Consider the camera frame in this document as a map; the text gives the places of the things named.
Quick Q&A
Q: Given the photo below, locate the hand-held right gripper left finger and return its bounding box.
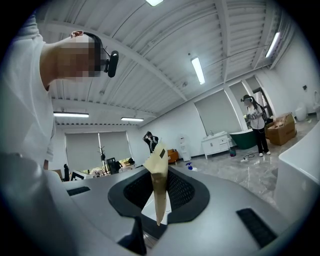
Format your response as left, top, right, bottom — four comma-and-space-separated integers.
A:
42, 166, 152, 256

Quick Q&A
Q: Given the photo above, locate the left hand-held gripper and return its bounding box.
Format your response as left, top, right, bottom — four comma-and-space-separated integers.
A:
70, 169, 95, 181

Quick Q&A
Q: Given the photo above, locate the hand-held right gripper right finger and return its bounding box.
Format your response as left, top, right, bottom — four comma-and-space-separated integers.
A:
148, 165, 298, 256

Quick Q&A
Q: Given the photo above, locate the tan kraft paper bag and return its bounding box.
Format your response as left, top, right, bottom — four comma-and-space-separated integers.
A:
142, 141, 169, 227

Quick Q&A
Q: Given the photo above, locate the grey roller blind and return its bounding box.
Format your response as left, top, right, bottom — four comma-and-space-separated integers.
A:
194, 88, 243, 136
65, 130, 134, 174

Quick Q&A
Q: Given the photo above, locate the black coat rack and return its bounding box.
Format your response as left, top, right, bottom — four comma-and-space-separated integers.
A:
97, 146, 109, 174

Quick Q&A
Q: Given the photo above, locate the white vanity cabinet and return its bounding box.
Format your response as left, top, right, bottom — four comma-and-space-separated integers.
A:
200, 130, 231, 160

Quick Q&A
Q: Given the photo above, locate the orange storage box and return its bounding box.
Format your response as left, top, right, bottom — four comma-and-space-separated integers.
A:
167, 148, 180, 165

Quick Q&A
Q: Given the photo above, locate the white drawer cabinet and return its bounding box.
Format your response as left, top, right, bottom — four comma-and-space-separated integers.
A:
178, 133, 192, 162

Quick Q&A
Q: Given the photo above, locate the green bathtub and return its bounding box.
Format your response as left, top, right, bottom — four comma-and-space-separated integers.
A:
229, 128, 259, 151

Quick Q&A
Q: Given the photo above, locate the white bathtub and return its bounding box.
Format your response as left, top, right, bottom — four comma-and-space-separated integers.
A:
273, 123, 320, 224

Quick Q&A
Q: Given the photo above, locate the person's white shirt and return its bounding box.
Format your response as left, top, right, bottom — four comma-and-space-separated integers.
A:
0, 13, 57, 173

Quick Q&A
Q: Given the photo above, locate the cardboard box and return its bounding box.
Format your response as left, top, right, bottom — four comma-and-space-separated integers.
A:
264, 112, 298, 147

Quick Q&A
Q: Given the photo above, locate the person's head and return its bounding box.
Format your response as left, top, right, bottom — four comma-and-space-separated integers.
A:
39, 30, 104, 89

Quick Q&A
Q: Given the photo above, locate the black head camera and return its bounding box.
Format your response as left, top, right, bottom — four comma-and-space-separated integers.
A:
102, 46, 120, 79

